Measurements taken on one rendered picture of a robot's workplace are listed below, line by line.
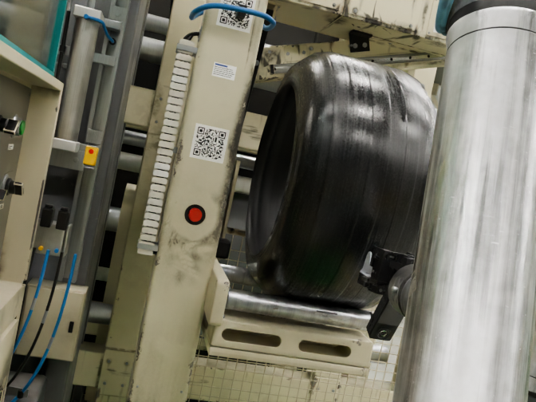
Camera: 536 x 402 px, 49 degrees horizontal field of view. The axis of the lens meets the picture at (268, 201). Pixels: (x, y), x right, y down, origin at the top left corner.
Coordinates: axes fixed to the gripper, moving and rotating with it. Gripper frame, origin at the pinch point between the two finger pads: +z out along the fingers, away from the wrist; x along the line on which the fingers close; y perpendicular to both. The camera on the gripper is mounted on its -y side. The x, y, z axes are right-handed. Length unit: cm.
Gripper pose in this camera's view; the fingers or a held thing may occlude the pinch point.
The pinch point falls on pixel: (366, 275)
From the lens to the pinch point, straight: 121.0
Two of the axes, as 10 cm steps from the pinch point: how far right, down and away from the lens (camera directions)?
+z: -1.9, -0.9, 9.8
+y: 2.1, -9.8, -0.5
